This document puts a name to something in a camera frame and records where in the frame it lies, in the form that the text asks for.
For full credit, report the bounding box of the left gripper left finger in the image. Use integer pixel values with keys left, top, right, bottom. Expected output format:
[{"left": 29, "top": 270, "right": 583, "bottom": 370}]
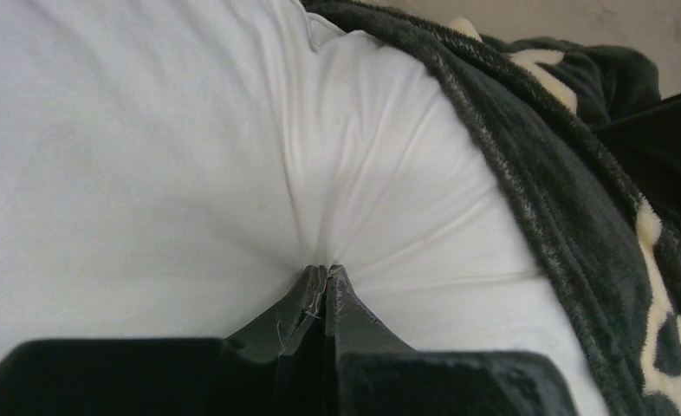
[{"left": 0, "top": 266, "right": 327, "bottom": 415}]

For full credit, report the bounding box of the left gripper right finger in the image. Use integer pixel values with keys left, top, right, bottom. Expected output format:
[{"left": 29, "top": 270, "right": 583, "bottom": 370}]
[{"left": 325, "top": 265, "right": 576, "bottom": 415}]

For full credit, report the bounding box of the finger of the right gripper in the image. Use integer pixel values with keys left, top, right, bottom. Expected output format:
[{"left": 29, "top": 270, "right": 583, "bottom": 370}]
[{"left": 595, "top": 94, "right": 681, "bottom": 221}]

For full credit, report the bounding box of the white pillow insert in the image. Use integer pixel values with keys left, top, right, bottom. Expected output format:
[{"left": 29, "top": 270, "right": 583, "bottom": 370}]
[{"left": 0, "top": 1, "right": 607, "bottom": 415}]

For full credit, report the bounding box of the black pillowcase with beige flowers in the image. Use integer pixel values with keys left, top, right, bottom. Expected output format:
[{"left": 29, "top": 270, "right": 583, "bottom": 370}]
[{"left": 304, "top": 1, "right": 681, "bottom": 415}]

